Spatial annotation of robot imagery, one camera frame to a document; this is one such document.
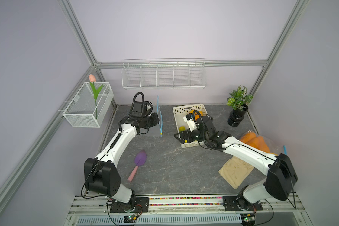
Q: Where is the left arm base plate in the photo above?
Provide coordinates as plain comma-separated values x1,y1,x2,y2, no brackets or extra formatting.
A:
109,197,149,213

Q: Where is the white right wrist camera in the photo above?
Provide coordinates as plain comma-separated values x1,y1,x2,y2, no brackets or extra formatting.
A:
183,116,197,132

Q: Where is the aluminium front rail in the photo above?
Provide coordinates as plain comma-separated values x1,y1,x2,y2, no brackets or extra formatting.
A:
68,194,305,216

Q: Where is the white mesh wall basket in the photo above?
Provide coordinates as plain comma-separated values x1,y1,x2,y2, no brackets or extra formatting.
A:
62,82,114,128

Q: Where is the cream perforated plastic basket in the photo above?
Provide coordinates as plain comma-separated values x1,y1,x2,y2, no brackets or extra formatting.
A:
172,104,213,149

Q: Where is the beige work glove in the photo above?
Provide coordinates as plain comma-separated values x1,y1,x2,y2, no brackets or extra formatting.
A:
218,156,254,189

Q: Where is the white wire wall shelf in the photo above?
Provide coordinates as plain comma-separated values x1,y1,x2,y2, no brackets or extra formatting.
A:
121,58,207,89

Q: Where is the green mango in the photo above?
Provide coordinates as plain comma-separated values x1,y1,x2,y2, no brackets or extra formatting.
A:
179,126,186,132

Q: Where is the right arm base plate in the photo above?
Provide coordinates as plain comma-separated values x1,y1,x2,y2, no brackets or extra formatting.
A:
223,195,263,212

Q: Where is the pink artificial tulip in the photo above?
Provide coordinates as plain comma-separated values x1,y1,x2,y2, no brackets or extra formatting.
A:
89,74,103,119

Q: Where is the clear blue zip-top bag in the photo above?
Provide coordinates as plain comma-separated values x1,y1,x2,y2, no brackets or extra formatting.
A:
240,130,285,155

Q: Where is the purple pink spatula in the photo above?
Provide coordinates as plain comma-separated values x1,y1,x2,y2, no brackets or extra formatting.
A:
127,150,147,182

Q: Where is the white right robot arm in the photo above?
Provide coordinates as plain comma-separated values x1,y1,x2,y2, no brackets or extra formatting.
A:
174,110,298,211

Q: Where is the potted green plant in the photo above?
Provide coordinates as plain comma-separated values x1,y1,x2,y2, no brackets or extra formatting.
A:
227,85,253,127

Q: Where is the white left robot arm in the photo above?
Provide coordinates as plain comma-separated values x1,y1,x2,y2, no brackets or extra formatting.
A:
82,92,160,206

